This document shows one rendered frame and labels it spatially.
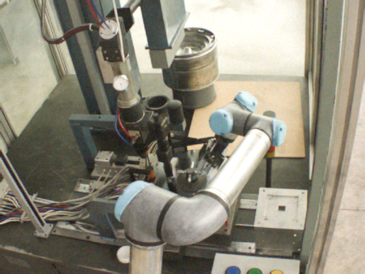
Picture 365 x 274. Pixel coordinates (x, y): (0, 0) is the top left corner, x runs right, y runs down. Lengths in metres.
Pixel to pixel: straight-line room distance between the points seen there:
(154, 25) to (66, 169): 0.88
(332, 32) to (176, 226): 0.52
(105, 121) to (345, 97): 1.14
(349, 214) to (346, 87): 1.89
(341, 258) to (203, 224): 1.62
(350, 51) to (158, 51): 0.96
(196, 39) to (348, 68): 1.46
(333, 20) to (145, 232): 0.62
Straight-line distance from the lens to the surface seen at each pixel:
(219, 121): 1.16
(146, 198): 0.93
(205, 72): 1.99
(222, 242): 1.50
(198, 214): 0.89
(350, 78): 0.77
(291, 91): 2.23
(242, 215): 1.62
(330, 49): 0.85
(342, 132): 0.84
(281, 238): 1.46
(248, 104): 1.25
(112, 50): 1.19
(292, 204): 1.47
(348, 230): 2.55
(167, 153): 1.36
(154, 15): 1.48
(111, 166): 1.77
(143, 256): 1.01
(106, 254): 1.62
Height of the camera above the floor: 2.04
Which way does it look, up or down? 40 degrees down
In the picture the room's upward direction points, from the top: 11 degrees counter-clockwise
